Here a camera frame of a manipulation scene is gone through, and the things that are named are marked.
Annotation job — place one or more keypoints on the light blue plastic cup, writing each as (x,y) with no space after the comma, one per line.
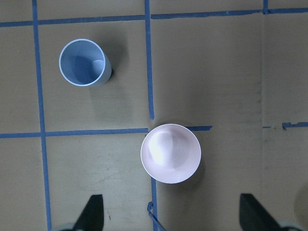
(83,63)

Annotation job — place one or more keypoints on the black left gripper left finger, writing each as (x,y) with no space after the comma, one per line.
(92,216)

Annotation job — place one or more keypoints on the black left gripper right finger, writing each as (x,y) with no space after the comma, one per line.
(253,216)

